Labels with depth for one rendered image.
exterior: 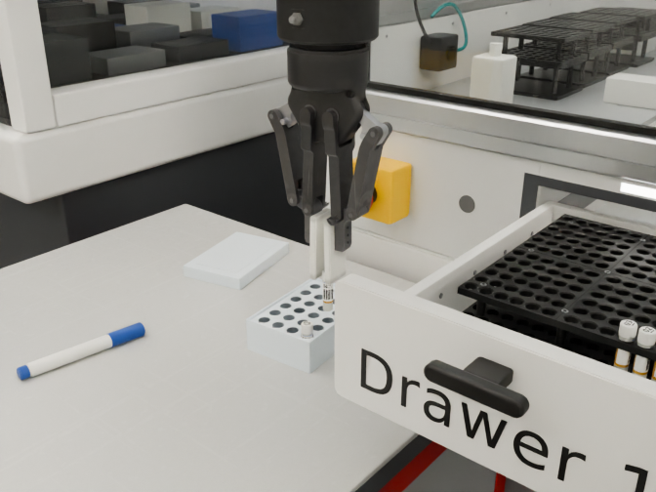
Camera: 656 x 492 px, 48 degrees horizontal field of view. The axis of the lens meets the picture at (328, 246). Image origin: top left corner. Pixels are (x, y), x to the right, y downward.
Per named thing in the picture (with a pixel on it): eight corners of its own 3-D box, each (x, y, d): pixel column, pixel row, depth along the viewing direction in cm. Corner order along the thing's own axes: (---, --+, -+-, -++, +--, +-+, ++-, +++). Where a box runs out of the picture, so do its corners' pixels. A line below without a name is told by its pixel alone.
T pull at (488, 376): (521, 423, 46) (523, 405, 46) (421, 379, 51) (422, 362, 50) (546, 396, 49) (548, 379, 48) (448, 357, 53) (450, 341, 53)
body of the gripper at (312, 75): (389, 41, 68) (386, 139, 71) (313, 33, 72) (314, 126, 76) (344, 52, 62) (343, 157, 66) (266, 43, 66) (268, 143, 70)
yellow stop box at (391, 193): (387, 227, 91) (389, 172, 88) (342, 214, 95) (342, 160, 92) (410, 216, 94) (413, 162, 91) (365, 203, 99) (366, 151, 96)
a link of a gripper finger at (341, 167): (343, 102, 71) (355, 103, 70) (348, 212, 75) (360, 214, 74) (319, 110, 68) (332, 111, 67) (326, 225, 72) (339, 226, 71)
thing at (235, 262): (239, 290, 93) (239, 278, 92) (184, 276, 96) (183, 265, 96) (289, 252, 103) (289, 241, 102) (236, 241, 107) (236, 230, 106)
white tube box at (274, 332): (309, 374, 76) (309, 343, 74) (247, 349, 80) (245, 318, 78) (372, 324, 85) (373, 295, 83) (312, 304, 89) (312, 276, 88)
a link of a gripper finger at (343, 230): (342, 198, 73) (367, 204, 72) (342, 245, 75) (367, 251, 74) (333, 203, 72) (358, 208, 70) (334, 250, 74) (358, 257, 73)
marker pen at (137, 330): (22, 384, 74) (20, 370, 73) (17, 377, 75) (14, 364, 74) (146, 337, 82) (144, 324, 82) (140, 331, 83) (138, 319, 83)
